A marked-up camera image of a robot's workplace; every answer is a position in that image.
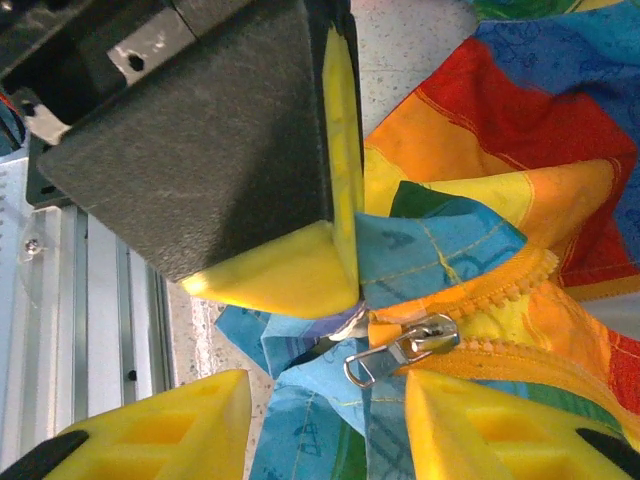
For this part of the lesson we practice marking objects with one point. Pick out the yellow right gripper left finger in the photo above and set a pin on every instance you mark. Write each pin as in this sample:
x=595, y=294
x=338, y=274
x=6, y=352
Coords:
x=165, y=440

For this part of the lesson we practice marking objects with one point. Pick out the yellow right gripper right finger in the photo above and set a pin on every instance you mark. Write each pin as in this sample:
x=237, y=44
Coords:
x=500, y=440

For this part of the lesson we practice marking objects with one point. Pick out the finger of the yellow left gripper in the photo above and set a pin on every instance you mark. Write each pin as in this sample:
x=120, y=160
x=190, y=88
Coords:
x=345, y=150
x=210, y=165

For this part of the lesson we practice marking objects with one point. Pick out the silver zipper slider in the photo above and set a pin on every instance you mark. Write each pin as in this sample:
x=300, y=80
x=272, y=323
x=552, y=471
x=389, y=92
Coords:
x=430, y=332

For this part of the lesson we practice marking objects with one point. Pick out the rainbow coloured jacket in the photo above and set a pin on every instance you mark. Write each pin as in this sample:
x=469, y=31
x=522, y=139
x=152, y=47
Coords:
x=500, y=125

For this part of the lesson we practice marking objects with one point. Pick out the aluminium table frame rail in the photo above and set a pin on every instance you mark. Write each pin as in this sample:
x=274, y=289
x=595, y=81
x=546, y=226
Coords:
x=100, y=325

